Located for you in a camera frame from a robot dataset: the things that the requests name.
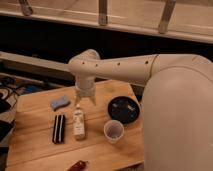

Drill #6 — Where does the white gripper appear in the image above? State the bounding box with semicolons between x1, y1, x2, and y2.
74;77;96;106

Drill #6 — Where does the small clear white bottle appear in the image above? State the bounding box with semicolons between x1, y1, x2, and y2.
73;105;85;140

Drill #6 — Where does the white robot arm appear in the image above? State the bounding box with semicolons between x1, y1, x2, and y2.
68;49;213;171

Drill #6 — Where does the blue sponge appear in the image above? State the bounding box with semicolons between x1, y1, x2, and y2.
50;96;70;111

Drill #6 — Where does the black round plate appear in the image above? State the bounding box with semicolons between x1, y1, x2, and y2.
107;96;140;124

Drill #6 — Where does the black white striped eraser block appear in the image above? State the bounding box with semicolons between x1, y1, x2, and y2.
52;115;65;144

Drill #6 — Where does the wooden table board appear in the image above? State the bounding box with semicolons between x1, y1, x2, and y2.
6;81;143;171

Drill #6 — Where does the red brown pocket tool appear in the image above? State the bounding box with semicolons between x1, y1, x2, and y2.
67;160;88;171

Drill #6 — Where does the dark cable clutter at left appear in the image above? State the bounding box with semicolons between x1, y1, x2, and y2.
0;77;42;147

